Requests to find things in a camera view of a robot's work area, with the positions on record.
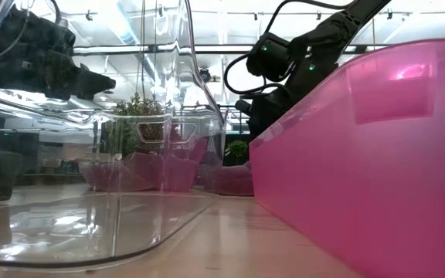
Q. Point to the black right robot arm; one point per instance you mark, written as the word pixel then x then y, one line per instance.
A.
pixel 323 34

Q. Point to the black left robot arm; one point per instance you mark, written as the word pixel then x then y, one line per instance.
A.
pixel 21 50

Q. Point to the small green bush plant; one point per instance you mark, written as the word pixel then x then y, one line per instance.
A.
pixel 238 148

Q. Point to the pink plastic bin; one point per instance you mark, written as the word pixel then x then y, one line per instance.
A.
pixel 361 173

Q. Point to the green plant white buds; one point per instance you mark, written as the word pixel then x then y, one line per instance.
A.
pixel 137 106

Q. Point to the clear plastic bin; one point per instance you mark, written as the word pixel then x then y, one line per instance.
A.
pixel 91 231

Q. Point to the black ceiling camera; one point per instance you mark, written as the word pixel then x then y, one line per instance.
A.
pixel 205 75

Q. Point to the black ceiling light rail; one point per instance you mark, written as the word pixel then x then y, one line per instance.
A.
pixel 222 49

